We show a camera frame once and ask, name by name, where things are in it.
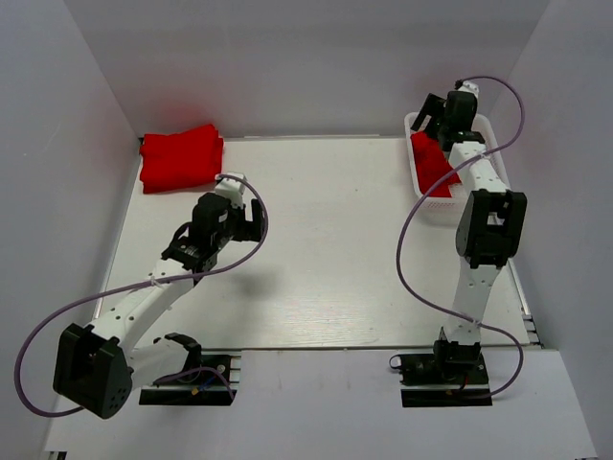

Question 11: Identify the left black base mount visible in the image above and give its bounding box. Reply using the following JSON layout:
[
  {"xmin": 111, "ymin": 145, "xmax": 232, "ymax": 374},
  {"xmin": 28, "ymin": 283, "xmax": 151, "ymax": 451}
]
[{"xmin": 138, "ymin": 352, "xmax": 241, "ymax": 406}]

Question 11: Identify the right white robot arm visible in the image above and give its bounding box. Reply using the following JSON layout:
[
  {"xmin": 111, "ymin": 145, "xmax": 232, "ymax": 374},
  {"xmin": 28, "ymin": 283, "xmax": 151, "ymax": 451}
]
[{"xmin": 412, "ymin": 83, "xmax": 527, "ymax": 387}]

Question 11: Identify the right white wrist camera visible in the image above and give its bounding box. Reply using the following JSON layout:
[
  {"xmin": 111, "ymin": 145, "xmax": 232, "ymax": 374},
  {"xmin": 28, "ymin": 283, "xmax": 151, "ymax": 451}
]
[{"xmin": 454, "ymin": 80, "xmax": 480, "ymax": 99}]

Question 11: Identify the folded red t shirt stack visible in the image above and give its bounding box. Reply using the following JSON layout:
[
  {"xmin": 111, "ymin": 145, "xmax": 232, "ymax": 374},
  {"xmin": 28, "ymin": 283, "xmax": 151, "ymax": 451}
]
[{"xmin": 139, "ymin": 124, "xmax": 224, "ymax": 195}]

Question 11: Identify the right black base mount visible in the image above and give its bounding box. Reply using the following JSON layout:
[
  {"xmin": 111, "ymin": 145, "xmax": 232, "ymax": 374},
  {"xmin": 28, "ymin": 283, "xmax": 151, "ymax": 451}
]
[{"xmin": 388, "ymin": 353, "xmax": 492, "ymax": 408}]

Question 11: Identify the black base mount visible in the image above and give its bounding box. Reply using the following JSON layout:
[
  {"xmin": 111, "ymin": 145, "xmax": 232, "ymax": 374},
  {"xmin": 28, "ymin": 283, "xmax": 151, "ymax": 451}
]
[
  {"xmin": 138, "ymin": 352, "xmax": 241, "ymax": 406},
  {"xmin": 388, "ymin": 353, "xmax": 492, "ymax": 408}
]

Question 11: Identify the white plastic basket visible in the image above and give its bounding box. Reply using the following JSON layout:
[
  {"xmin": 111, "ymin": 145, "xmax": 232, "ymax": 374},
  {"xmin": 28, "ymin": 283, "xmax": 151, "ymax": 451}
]
[{"xmin": 404, "ymin": 110, "xmax": 511, "ymax": 226}]

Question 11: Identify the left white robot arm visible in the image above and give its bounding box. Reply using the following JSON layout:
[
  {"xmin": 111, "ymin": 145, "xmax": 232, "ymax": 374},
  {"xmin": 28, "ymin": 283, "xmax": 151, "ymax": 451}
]
[{"xmin": 53, "ymin": 192, "xmax": 268, "ymax": 419}]

